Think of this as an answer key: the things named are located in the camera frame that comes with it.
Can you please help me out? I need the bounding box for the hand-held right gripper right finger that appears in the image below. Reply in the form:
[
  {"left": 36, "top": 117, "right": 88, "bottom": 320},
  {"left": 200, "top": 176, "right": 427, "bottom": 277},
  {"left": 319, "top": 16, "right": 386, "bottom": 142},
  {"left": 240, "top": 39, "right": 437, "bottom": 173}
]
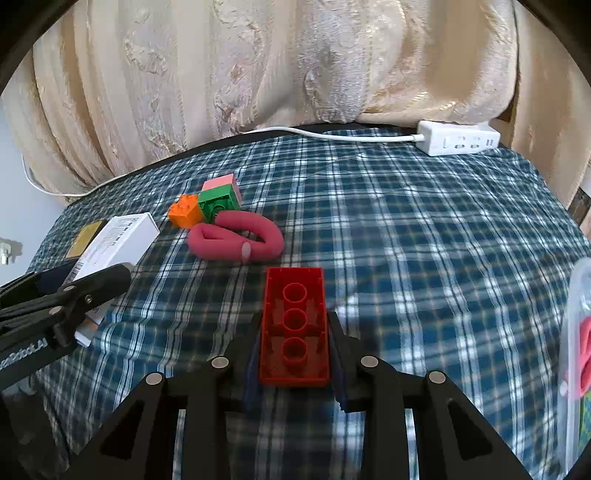
[{"left": 325, "top": 310, "right": 532, "bottom": 480}]

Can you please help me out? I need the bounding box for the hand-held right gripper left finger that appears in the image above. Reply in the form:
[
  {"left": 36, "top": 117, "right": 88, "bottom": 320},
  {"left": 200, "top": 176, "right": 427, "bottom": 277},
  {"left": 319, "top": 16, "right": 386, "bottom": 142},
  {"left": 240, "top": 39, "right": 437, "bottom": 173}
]
[{"left": 62, "top": 311, "right": 265, "bottom": 480}]

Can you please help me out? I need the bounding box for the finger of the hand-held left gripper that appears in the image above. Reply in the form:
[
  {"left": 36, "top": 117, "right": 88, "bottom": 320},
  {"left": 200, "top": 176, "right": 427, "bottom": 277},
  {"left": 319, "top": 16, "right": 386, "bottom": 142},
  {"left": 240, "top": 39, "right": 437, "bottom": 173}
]
[
  {"left": 0, "top": 262, "right": 134, "bottom": 348},
  {"left": 0, "top": 261, "right": 81, "bottom": 305}
]

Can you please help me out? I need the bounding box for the dark green yellow-label box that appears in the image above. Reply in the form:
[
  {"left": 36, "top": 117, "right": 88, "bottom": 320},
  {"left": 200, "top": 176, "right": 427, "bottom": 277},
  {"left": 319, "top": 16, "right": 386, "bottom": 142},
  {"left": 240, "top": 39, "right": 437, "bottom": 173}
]
[{"left": 67, "top": 220, "right": 103, "bottom": 259}]

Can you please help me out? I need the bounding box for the white and blue box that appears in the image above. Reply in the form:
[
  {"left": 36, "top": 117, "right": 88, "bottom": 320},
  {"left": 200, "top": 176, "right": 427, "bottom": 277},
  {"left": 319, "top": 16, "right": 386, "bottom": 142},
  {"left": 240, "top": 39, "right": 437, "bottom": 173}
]
[{"left": 69, "top": 212, "right": 161, "bottom": 347}]

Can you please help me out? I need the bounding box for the red toy brick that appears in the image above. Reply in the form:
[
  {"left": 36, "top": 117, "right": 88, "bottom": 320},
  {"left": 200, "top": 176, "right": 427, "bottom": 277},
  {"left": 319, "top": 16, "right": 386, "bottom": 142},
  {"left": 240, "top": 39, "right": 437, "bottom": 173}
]
[{"left": 259, "top": 267, "right": 332, "bottom": 387}]

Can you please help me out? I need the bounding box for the green toy brick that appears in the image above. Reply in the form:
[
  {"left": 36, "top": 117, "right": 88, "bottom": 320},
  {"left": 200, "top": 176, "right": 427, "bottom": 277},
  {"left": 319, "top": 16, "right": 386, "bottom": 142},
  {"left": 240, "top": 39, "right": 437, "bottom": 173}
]
[{"left": 198, "top": 185, "right": 241, "bottom": 224}]

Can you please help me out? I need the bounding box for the pink toy brick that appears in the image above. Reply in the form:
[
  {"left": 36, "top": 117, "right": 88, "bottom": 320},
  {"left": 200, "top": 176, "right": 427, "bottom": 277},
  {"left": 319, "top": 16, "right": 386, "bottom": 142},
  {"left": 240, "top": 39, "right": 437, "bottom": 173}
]
[{"left": 202, "top": 174, "right": 243, "bottom": 204}]

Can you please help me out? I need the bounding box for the large pink foam curler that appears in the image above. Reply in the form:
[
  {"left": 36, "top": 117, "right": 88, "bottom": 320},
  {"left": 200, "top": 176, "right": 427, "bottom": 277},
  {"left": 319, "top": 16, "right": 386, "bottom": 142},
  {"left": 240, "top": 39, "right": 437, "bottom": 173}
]
[{"left": 561, "top": 316, "right": 591, "bottom": 400}]

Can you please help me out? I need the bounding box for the clear plastic container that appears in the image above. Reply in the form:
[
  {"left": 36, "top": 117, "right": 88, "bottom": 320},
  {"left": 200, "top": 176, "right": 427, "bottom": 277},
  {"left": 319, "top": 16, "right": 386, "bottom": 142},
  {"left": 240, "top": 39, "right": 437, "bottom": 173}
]
[{"left": 556, "top": 256, "right": 591, "bottom": 480}]

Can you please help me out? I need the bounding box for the orange toy brick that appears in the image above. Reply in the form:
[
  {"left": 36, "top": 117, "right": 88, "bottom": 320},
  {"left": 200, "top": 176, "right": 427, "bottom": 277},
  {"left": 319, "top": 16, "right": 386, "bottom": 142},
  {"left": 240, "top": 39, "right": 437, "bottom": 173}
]
[{"left": 167, "top": 194, "right": 204, "bottom": 229}]

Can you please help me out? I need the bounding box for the small pink foam curler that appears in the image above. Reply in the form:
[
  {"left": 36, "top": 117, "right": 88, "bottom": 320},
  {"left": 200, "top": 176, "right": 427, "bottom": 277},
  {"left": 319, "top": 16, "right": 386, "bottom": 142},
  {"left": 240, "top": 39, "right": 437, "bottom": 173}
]
[{"left": 187, "top": 210, "right": 284, "bottom": 265}]

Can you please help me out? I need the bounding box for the white power strip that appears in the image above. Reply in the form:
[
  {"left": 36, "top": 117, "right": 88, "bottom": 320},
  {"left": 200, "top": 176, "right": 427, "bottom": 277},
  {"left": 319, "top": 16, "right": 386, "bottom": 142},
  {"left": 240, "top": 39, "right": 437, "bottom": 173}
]
[{"left": 416, "top": 119, "right": 502, "bottom": 157}]

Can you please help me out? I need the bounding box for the cream patterned curtain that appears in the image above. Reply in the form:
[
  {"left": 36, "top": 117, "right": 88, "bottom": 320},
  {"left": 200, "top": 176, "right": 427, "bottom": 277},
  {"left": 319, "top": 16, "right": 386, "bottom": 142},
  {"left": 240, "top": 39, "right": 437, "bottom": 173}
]
[{"left": 0, "top": 0, "right": 591, "bottom": 206}]

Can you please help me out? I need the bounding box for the white wall plug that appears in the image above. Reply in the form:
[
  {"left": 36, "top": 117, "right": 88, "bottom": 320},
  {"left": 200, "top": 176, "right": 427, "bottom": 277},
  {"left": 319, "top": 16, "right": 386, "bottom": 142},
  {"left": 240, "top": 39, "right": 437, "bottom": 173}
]
[{"left": 0, "top": 237, "right": 24, "bottom": 266}]

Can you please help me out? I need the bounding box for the white power cable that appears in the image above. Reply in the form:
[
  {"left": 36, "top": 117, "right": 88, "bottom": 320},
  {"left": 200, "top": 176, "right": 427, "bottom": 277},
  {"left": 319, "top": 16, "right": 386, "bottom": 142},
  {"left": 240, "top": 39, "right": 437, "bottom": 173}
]
[{"left": 21, "top": 126, "right": 422, "bottom": 198}]

